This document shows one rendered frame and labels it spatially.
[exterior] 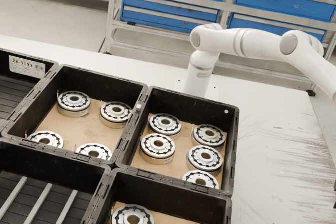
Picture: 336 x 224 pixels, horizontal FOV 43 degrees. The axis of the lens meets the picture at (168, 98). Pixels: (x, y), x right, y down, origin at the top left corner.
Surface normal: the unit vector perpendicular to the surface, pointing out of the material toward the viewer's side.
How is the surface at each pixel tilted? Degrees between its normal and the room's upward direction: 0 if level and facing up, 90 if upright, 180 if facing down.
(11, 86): 0
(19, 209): 0
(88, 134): 0
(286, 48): 73
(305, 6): 90
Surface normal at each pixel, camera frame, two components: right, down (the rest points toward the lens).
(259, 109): 0.17, -0.81
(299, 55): -0.76, -0.11
